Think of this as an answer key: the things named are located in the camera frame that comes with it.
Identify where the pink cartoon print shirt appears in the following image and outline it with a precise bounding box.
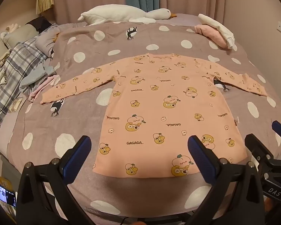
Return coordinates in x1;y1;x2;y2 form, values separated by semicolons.
40;53;269;179

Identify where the folded pink cloth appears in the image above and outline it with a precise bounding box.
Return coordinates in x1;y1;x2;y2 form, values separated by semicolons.
194;24;227;48

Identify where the white goose plush toy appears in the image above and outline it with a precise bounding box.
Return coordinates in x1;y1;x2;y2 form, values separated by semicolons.
78;4;178;26

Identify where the black cloth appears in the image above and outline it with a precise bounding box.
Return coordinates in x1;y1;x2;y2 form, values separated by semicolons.
26;16;53;33

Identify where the folded white cloth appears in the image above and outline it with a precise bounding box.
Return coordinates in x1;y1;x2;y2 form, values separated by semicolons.
198;13;235;50

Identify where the beige pillow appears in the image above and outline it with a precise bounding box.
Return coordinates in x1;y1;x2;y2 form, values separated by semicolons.
3;25;40;44

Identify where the light blue garment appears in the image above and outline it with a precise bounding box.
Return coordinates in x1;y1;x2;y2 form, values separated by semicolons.
19;63;57;93

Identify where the small pale pink garment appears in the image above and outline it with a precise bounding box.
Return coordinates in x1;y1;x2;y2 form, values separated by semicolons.
28;75;60;103

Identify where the mauve polka dot blanket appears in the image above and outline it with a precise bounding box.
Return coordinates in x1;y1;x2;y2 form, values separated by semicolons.
7;20;281;219

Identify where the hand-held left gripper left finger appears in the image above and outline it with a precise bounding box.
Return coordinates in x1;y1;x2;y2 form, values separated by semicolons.
16;135;95;225

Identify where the smartphone with lit screen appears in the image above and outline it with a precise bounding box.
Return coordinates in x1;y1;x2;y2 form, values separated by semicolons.
0;180;18;208

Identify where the grey plaid quilt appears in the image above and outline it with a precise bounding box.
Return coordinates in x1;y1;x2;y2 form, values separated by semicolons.
0;37;50;135

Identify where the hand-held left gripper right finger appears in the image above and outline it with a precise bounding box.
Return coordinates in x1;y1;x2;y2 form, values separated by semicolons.
187;135;265;225

